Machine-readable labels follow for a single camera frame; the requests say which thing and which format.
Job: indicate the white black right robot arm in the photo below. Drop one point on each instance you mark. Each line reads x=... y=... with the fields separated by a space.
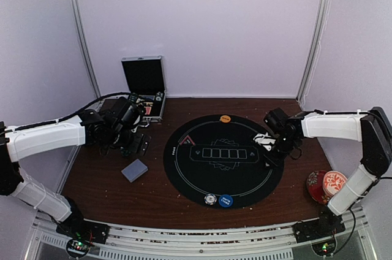
x=359 y=141

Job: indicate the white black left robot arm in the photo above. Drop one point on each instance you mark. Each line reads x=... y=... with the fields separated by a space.
x=113 y=128

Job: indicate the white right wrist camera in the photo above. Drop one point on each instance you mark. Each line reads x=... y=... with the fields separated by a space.
x=265 y=140

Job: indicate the front aluminium rail base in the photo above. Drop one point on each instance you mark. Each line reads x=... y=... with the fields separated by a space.
x=278 y=241

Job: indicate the right metal frame post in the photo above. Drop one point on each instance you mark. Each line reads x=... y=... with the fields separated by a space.
x=315 y=46

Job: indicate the red card deck in case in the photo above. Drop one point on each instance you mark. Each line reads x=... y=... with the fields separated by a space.
x=148 y=110

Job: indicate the grey playing card deck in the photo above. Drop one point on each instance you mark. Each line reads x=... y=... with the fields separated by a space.
x=134 y=170

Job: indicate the blue white 10 chip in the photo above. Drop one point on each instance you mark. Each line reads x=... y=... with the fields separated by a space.
x=210 y=199

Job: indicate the orange big blind button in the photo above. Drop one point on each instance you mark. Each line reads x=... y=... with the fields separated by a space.
x=225 y=119

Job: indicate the green chip stack in case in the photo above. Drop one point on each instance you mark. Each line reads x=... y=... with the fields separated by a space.
x=158 y=97

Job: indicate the aluminium poker case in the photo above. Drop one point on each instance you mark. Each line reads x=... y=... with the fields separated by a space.
x=145 y=77

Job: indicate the green blue 50 chip stack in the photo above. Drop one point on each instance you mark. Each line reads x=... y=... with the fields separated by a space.
x=124 y=153

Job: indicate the red floral plate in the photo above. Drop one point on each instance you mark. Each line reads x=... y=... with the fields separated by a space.
x=314 y=185

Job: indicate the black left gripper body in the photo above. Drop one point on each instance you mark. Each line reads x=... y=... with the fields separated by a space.
x=133 y=145

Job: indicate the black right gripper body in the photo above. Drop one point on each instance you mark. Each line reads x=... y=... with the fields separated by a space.
x=280 y=156

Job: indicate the round black poker mat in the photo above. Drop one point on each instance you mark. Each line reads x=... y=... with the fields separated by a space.
x=224 y=160

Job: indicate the red triangular all-in marker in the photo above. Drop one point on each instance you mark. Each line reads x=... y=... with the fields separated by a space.
x=187 y=140

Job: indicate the left metal frame post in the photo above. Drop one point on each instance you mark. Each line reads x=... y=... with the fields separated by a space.
x=84 y=47

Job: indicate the metal frame post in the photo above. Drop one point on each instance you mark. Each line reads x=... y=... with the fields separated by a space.
x=315 y=46
x=84 y=47

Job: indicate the blue small blind button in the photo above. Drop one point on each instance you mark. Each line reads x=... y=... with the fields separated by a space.
x=225 y=201

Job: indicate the mixed chip stack in case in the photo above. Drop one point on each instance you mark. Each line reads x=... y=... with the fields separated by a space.
x=133 y=97

